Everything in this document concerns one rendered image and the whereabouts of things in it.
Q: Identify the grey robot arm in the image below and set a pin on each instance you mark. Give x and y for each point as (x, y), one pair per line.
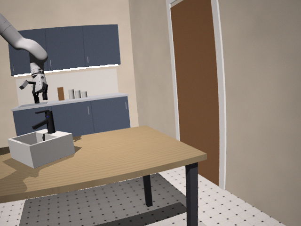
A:
(38, 55)

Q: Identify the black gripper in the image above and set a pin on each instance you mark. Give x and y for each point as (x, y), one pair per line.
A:
(39, 87)

